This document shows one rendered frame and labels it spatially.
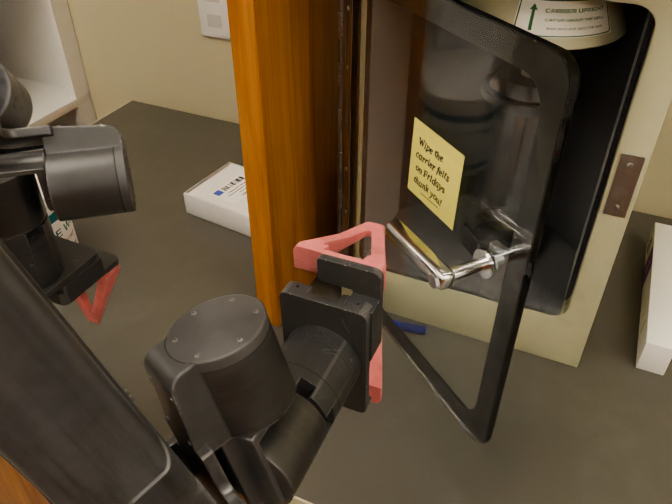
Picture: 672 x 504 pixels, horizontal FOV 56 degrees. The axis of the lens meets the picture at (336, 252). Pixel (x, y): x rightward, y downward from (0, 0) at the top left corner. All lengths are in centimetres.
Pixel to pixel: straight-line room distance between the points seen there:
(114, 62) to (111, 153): 103
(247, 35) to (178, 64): 79
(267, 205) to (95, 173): 26
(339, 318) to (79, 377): 18
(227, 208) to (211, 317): 65
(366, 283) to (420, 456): 34
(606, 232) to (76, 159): 52
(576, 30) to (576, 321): 33
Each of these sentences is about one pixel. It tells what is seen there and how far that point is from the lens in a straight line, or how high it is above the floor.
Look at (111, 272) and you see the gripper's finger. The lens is 62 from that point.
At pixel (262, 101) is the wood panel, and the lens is 66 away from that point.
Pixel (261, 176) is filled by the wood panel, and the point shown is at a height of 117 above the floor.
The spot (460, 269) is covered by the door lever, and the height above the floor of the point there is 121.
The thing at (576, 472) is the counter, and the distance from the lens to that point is 75.
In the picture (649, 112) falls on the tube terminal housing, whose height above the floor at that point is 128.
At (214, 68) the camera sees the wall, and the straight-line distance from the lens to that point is 137.
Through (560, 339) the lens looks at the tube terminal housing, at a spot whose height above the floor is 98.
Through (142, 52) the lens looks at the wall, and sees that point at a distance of 147.
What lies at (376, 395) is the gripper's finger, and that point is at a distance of 51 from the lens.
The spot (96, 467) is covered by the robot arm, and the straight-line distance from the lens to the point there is 33.
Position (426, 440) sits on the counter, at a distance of 73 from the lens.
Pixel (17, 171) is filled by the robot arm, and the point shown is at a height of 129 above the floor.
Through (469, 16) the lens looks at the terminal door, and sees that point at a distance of 50.
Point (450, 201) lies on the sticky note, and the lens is 56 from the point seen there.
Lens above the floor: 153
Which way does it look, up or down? 38 degrees down
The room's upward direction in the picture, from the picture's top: straight up
